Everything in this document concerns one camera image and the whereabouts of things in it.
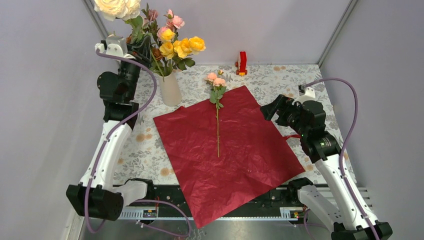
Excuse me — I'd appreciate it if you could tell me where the yellow rose stem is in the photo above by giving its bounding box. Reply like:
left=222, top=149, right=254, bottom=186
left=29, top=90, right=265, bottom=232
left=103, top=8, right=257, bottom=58
left=152, top=26, right=206, bottom=77

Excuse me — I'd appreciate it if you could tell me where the cream white rose stem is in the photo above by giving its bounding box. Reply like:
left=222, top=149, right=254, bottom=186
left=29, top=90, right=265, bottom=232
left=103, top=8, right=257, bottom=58
left=93, top=0, right=167, bottom=79

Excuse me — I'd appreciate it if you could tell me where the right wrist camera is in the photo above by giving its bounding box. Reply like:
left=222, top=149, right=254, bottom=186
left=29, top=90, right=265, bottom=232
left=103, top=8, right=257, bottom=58
left=293, top=85, right=316, bottom=105

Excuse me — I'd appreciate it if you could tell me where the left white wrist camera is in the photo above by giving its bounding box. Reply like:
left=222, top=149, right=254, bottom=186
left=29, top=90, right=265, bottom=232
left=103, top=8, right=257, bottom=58
left=94, top=34, right=135, bottom=59

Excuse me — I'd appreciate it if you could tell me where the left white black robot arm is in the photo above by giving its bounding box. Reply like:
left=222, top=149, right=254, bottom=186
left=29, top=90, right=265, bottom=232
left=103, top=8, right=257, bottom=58
left=66, top=35, right=158, bottom=221

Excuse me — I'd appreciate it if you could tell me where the red yellow toy block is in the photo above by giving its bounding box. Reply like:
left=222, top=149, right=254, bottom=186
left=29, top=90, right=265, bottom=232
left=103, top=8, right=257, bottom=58
left=235, top=51, right=248, bottom=76

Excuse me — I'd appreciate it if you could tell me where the peach rose stem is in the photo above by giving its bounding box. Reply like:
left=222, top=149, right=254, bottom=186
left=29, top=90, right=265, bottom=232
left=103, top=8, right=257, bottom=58
left=205, top=69, right=227, bottom=158

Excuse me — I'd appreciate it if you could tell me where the red printed ribbon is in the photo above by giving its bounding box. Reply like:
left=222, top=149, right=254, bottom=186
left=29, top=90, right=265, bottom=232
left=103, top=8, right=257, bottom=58
left=283, top=134, right=301, bottom=140

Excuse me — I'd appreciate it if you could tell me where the red wrapping paper sheet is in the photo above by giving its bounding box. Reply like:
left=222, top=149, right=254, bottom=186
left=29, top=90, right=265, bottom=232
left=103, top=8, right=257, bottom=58
left=154, top=86, right=305, bottom=228

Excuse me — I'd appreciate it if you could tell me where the beige ceramic vase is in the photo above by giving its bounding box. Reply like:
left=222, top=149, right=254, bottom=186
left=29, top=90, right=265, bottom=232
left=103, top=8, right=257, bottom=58
left=158, top=72, right=182, bottom=107

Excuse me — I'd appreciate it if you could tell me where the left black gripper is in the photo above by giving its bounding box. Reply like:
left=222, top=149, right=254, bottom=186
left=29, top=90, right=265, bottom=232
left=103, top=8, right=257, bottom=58
left=118, top=34, right=153, bottom=100

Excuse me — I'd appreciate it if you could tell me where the dusty pink brown rose stem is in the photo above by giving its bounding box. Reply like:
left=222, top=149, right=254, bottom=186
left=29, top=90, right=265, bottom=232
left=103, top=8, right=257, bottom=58
left=124, top=4, right=185, bottom=77

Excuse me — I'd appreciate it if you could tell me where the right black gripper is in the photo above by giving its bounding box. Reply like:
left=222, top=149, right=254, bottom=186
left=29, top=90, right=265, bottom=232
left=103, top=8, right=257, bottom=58
left=259, top=94, right=309, bottom=137

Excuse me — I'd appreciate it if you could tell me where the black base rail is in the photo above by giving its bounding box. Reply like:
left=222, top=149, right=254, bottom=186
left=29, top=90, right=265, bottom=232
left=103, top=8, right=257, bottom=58
left=119, top=180, right=307, bottom=223

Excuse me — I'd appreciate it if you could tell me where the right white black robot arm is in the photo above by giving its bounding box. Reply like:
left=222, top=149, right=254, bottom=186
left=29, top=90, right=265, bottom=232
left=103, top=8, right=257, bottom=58
left=260, top=94, right=393, bottom=240

